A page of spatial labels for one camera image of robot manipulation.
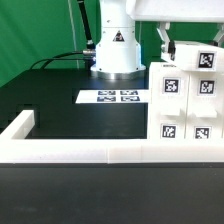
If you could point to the white block with marker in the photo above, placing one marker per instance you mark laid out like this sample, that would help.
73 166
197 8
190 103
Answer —
195 56

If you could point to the white cabinet body box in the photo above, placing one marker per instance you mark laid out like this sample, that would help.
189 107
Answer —
184 105

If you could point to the white U-shaped fence frame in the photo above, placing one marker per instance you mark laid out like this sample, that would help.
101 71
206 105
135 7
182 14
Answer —
15 147

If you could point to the white marker base sheet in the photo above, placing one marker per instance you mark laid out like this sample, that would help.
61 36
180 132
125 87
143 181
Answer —
113 96

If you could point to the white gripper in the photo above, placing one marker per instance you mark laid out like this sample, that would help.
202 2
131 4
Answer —
177 11

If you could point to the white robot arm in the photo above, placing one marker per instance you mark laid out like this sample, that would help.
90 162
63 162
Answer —
118 54

